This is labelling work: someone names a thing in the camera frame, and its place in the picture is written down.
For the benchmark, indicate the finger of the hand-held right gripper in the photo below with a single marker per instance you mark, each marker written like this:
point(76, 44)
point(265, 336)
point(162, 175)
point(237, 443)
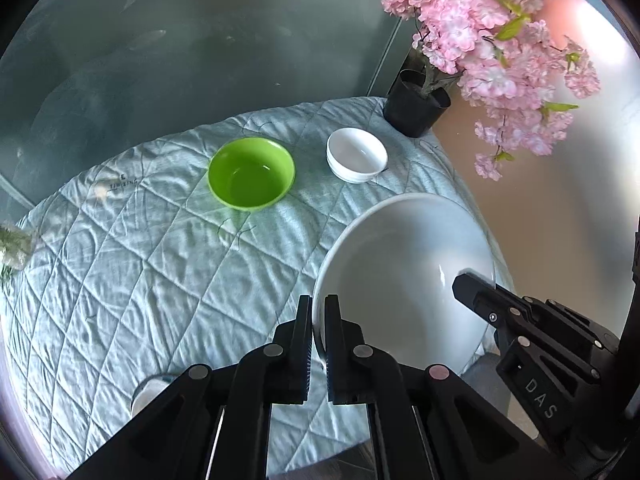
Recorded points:
point(480, 295)

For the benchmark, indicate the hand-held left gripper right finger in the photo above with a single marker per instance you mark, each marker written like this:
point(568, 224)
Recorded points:
point(333, 345)

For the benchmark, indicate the clear glass vase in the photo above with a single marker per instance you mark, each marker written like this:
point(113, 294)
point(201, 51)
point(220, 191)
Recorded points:
point(15, 250)

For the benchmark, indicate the small white bowl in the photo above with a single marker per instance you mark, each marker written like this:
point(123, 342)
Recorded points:
point(357, 152)

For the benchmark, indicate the green bowl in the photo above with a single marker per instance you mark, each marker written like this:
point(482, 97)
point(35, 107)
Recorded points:
point(250, 175)

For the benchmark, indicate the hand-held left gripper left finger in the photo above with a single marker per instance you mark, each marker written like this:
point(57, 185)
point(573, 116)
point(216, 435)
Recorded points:
point(303, 345)

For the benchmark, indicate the black plant pot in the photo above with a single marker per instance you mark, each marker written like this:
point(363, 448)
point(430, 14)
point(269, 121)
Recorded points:
point(412, 115)

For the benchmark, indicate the pink cherry blossom plant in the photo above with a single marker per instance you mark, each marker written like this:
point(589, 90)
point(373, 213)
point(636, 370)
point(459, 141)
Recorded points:
point(465, 20)

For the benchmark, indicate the light blue quilted blanket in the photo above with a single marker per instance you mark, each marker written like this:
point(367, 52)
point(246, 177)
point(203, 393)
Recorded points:
point(150, 270)

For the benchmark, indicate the large white bowl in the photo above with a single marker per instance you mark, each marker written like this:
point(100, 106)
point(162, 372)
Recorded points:
point(400, 270)

